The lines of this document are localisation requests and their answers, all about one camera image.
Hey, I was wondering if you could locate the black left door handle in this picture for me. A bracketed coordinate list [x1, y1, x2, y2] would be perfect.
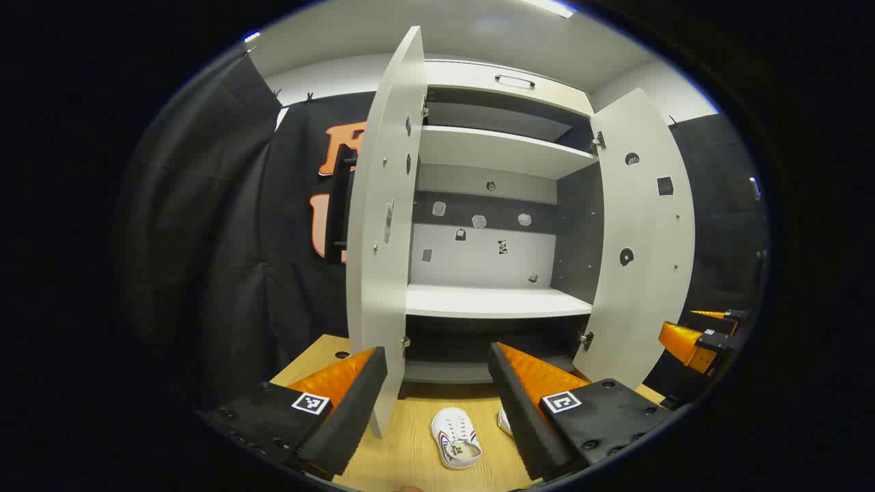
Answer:
[327, 156, 360, 266]

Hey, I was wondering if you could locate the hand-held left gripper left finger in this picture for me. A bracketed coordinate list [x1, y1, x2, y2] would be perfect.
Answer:
[198, 346, 388, 479]

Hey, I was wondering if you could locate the white shoe cabinet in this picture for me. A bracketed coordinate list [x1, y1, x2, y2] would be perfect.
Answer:
[403, 58, 606, 400]

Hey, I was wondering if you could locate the white cabinet drawer front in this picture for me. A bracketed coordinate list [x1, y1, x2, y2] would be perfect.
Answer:
[424, 60, 594, 117]

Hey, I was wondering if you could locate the black backdrop cloth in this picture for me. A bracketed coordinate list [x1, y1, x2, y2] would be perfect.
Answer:
[120, 51, 770, 411]

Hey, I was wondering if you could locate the ceiling light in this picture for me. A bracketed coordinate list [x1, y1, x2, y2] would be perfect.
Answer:
[520, 0, 578, 18]

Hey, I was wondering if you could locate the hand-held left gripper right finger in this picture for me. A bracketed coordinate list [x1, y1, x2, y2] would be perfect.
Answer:
[487, 342, 674, 482]

